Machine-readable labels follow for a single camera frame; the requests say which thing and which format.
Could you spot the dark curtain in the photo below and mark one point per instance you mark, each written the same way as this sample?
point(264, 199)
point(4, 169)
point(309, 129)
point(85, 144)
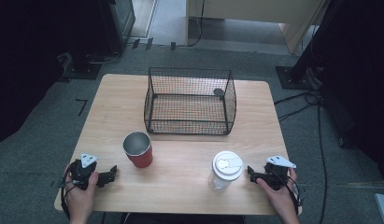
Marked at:
point(361, 77)
point(24, 62)

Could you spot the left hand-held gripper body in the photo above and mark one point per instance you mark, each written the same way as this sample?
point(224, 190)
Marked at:
point(83, 171)

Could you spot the black stand base plate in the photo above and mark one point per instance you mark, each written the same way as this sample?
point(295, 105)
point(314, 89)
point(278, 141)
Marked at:
point(83, 72)

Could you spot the person's left hand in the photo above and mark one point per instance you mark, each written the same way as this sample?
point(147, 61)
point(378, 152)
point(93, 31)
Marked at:
point(80, 199)

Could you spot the short black tape strip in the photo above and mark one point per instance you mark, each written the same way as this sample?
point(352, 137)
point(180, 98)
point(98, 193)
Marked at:
point(149, 44)
point(135, 43)
point(173, 46)

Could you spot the beige wooden cabinet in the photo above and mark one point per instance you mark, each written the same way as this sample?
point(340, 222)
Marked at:
point(258, 7)

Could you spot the white flat object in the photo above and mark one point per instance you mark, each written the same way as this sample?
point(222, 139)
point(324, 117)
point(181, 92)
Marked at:
point(383, 208)

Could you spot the black cabinet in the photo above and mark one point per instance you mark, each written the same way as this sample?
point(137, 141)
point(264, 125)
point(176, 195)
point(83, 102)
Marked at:
point(124, 18)

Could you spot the black metal stand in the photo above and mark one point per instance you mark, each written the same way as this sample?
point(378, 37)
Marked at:
point(286, 77)

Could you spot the red metal cup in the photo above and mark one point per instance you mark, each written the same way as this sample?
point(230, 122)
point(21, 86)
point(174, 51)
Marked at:
point(139, 152)

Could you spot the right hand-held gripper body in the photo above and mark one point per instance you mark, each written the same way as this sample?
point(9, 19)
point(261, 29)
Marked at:
point(277, 175)

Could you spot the person's right hand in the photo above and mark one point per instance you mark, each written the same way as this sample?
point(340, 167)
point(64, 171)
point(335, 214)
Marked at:
point(281, 199)

